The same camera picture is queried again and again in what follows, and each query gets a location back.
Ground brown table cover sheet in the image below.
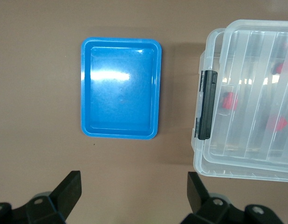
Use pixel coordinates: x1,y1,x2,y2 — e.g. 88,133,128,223
0,0,288,224

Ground black box latch handle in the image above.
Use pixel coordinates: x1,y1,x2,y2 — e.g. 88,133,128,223
198,70,219,140

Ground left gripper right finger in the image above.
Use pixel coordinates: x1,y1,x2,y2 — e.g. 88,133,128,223
178,172,284,224

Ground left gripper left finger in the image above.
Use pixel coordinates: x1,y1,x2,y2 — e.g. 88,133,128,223
0,170,82,224

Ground red block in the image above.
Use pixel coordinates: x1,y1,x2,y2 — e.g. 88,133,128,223
220,91,239,112
266,114,288,133
272,61,288,75

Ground clear ribbed plastic lid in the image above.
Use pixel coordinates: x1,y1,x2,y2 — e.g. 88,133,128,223
202,20,288,175

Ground clear plastic storage box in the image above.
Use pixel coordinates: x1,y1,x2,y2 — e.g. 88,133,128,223
192,28,288,183

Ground blue plastic tray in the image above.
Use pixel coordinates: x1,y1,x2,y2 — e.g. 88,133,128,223
80,36,164,141

